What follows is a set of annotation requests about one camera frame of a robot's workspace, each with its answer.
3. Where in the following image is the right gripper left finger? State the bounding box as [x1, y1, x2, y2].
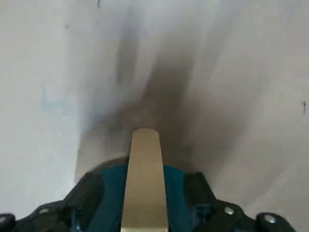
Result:
[0, 172, 107, 232]

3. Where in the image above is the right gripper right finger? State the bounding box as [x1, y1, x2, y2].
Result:
[183, 171, 299, 232]

